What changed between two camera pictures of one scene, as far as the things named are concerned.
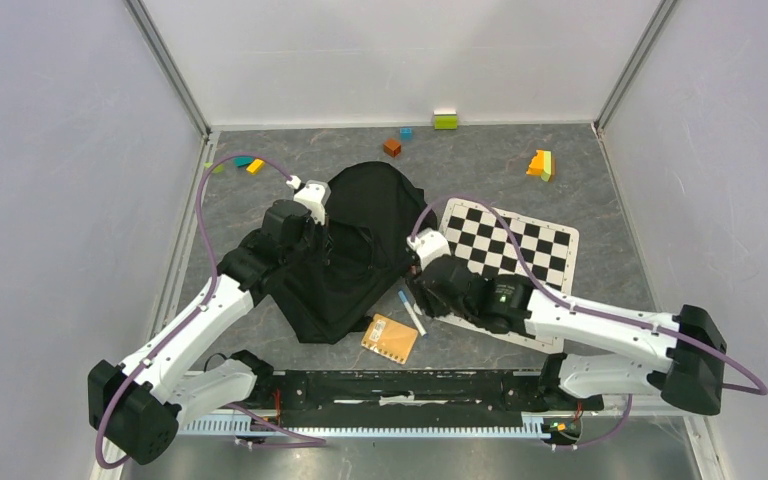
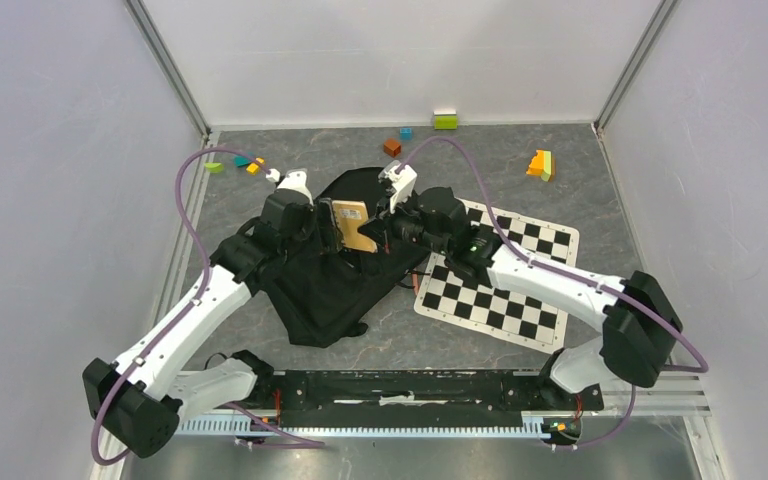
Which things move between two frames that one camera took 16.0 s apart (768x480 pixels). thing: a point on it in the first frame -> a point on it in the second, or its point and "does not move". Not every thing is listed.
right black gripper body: (434, 306) -> (408, 226)
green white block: (445, 119) does not move
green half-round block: (218, 168) does not move
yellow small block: (255, 167) does not move
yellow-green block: (547, 171) does not move
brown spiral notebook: (390, 338) -> (350, 215)
